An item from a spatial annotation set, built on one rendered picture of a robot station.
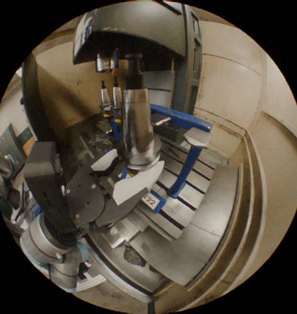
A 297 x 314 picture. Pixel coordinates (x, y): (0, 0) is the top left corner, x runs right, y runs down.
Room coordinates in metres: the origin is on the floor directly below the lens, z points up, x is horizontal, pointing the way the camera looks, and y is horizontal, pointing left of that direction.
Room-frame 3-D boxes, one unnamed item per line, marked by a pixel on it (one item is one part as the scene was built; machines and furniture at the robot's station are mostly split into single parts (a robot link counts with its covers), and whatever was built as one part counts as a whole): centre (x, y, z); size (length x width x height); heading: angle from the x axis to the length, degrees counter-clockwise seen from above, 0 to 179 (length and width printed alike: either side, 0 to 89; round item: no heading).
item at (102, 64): (0.68, 0.27, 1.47); 0.16 x 0.16 x 0.12
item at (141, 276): (0.28, 0.65, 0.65); 2.00 x 0.20 x 0.07; 47
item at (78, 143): (1.14, 0.76, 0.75); 0.89 x 0.67 x 0.26; 137
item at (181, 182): (0.18, -0.13, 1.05); 0.10 x 0.05 x 0.30; 137
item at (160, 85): (1.01, -0.03, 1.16); 0.48 x 0.05 x 0.51; 47
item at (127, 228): (0.25, 0.40, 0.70); 0.90 x 0.30 x 0.16; 47
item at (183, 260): (0.24, -0.20, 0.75); 0.89 x 0.70 x 0.26; 137
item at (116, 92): (0.33, 0.10, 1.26); 0.04 x 0.04 x 0.07
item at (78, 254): (-0.12, 0.21, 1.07); 0.11 x 0.08 x 0.11; 170
